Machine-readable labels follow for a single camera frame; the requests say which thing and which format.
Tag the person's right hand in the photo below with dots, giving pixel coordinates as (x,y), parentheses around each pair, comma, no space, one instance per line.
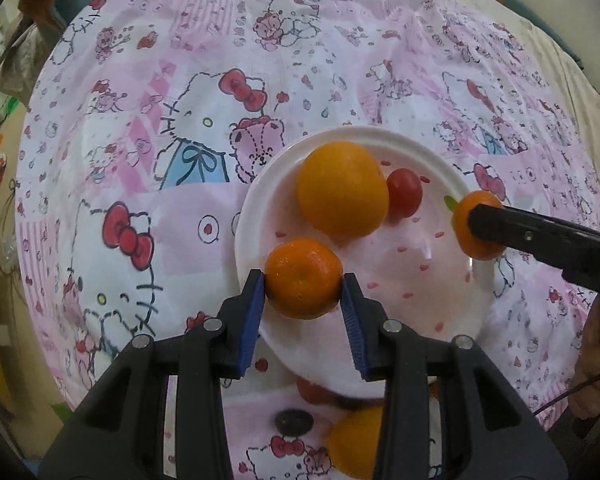
(590,360)

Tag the small red cherry tomato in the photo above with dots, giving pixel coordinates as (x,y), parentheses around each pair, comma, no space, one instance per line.
(405,195)

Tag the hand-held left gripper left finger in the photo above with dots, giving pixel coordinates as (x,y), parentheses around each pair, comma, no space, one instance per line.
(252,320)

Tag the medium mandarin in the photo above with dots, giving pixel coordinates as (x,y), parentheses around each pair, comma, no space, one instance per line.
(302,277)

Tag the green basin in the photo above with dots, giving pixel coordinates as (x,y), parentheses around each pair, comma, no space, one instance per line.
(10,105)

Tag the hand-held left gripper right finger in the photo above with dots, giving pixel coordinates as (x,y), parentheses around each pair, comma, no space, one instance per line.
(352,325)

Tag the large round orange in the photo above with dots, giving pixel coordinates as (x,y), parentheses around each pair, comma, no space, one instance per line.
(355,442)

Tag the pink cartoon printed blanket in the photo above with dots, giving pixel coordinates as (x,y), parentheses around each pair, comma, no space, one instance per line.
(180,60)

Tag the green grape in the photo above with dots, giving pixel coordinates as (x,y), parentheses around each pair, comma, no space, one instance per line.
(451,203)

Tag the large red cherry tomato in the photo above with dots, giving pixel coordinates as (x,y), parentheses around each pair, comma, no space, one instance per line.
(315,392)

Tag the dark grape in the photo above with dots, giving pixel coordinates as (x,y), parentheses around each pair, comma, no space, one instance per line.
(293,421)

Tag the cream duvet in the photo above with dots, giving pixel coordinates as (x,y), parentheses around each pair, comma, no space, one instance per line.
(545,35)

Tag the white plate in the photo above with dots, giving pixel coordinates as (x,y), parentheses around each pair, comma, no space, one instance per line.
(420,300)

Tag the large elongated orange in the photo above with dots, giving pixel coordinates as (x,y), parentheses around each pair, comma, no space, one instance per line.
(340,190)

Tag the small mandarin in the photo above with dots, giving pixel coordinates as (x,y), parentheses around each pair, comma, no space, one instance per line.
(462,220)

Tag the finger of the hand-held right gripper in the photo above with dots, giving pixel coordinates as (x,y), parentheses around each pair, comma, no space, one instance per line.
(525,232)

